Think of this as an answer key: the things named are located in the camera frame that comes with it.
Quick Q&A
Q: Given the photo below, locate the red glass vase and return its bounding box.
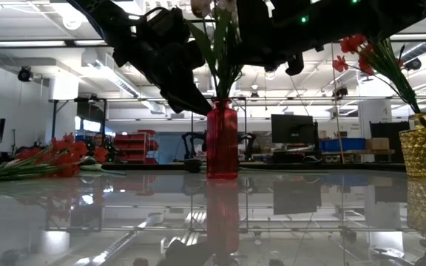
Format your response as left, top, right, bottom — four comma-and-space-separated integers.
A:
205, 98, 239, 181

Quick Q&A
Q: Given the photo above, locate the person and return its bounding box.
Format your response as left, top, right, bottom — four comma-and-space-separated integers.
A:
87, 132, 122, 163

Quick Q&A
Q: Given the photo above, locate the workbench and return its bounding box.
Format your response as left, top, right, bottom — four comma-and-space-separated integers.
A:
271, 149, 395, 163

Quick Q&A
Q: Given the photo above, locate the dark purple artificial tulip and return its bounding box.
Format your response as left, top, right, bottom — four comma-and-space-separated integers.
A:
78, 154, 127, 177

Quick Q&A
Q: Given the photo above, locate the white ventilation duct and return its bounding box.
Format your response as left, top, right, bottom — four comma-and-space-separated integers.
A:
87, 51, 166, 112

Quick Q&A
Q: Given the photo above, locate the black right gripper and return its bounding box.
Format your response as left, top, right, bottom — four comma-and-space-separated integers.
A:
234, 0, 321, 77

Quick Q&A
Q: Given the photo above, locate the yellow glass vase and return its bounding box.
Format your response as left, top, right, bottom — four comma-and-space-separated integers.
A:
399, 112, 426, 180

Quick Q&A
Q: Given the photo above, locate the black wall camera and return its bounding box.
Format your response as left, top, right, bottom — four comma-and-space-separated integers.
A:
17, 66, 35, 83

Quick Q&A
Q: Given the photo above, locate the pink artificial tulip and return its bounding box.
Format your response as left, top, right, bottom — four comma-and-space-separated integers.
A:
190, 0, 214, 18

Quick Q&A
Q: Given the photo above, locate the black aluminium table frame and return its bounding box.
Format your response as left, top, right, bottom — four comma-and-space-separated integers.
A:
0, 161, 408, 172

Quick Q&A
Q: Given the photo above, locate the red storage shelf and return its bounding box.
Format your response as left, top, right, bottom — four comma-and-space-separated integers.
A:
112, 129, 159, 166

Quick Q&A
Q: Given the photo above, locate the black panel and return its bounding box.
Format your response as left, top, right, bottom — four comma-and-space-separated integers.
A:
368, 120, 406, 163

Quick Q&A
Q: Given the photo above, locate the red artificial flower bunch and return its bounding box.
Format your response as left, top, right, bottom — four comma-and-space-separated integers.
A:
0, 132, 112, 184
332, 33, 423, 115

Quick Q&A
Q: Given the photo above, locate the blue plastic bin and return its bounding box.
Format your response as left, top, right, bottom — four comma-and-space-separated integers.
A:
319, 137, 366, 152

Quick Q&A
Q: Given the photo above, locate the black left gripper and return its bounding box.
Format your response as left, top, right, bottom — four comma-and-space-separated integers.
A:
112, 7, 214, 116

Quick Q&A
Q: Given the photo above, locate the ceiling light strip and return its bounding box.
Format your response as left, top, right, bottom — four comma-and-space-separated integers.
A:
389, 33, 426, 41
0, 40, 66, 48
74, 39, 109, 47

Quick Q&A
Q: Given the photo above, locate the cardboard box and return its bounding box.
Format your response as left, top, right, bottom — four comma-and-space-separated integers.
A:
365, 137, 391, 151

